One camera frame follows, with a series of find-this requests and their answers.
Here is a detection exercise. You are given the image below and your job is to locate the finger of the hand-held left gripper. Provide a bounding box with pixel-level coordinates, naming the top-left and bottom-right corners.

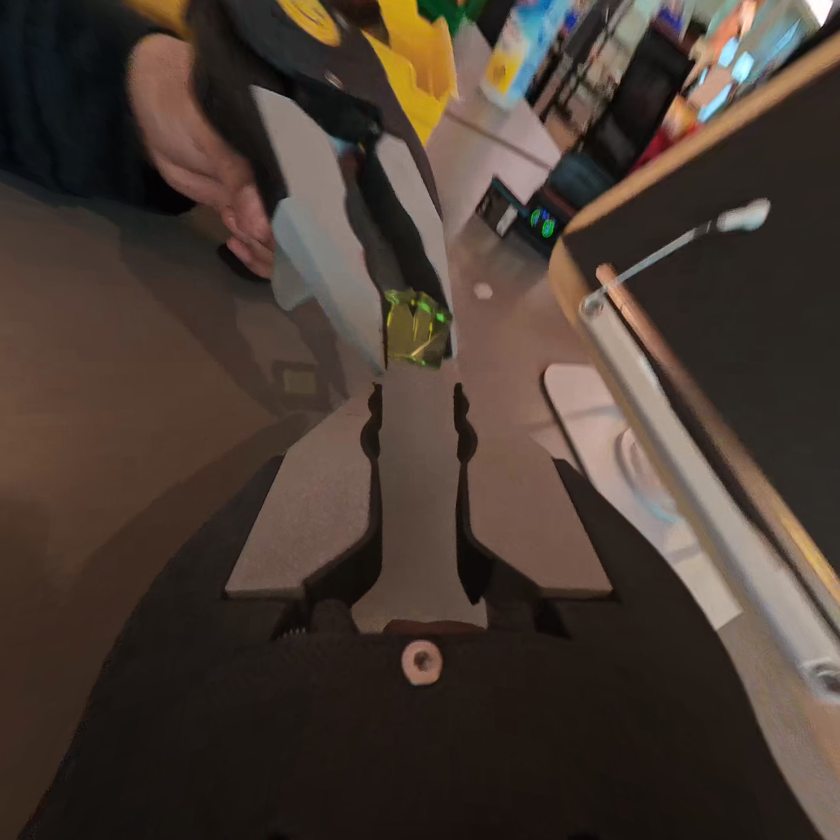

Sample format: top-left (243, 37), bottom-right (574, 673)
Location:
top-left (374, 133), bottom-right (455, 361)
top-left (251, 84), bottom-right (389, 376)

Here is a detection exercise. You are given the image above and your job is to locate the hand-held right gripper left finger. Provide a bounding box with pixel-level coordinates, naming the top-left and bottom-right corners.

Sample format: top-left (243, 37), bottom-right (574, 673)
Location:
top-left (224, 382), bottom-right (383, 608)

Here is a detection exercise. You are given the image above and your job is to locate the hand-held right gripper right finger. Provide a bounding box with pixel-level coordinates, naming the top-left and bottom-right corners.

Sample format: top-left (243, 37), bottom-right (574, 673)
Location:
top-left (453, 382), bottom-right (614, 606)

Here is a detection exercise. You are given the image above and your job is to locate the green translucent cube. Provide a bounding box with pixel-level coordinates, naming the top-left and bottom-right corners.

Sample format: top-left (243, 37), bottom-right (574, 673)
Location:
top-left (382, 287), bottom-right (455, 370)

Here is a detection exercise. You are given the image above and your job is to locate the person's left forearm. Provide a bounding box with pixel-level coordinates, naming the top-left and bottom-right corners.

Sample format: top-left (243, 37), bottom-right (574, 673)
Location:
top-left (0, 0), bottom-right (198, 216)

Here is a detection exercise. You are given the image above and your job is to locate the person's left hand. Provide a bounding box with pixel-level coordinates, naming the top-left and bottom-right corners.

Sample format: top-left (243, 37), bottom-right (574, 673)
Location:
top-left (130, 33), bottom-right (278, 280)

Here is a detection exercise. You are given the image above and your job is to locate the yellow plastic bin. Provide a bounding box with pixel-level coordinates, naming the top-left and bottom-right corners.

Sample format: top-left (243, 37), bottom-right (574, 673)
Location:
top-left (361, 0), bottom-right (460, 147)

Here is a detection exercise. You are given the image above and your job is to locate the dark power bank with display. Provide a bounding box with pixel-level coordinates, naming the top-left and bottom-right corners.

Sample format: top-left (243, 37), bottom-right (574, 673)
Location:
top-left (524, 189), bottom-right (573, 258)

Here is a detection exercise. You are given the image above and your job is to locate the white wipes canister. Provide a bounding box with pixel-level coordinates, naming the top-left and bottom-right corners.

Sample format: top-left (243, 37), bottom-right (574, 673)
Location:
top-left (481, 0), bottom-right (567, 110)

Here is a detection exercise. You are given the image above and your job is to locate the book stand with black board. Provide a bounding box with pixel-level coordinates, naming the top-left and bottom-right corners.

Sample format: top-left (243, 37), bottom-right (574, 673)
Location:
top-left (541, 39), bottom-right (840, 706)

